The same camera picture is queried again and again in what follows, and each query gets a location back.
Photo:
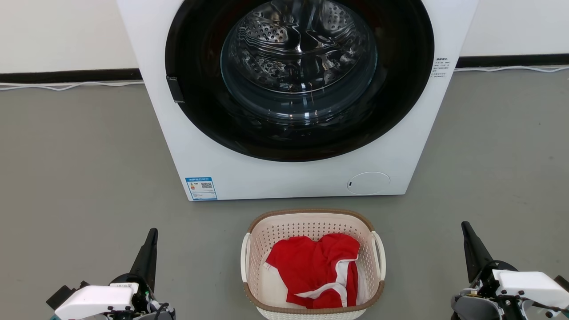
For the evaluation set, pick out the small printed text label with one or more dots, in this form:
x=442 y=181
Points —
x=441 y=66

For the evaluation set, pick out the white brown-rimmed laundry basket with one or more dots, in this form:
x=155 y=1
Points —
x=311 y=222

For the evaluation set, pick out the blue energy label sticker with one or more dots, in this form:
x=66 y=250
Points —
x=201 y=188

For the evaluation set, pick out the round white filter cover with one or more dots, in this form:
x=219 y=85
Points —
x=368 y=183

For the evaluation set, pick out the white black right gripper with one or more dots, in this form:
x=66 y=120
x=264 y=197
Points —
x=529 y=284

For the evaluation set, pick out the steel washer drum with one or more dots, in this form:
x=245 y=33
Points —
x=266 y=31

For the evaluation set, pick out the black round washer door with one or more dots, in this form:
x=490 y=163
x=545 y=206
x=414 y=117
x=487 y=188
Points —
x=191 y=66

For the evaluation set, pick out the white front-load washing machine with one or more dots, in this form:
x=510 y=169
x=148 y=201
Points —
x=200 y=155

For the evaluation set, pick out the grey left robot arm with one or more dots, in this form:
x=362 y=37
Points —
x=166 y=316

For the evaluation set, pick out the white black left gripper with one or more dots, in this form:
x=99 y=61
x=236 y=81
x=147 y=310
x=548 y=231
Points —
x=95 y=300

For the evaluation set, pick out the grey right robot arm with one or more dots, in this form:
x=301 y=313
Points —
x=471 y=307

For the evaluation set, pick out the red garment with white trim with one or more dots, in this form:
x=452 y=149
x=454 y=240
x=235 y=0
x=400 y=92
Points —
x=311 y=266

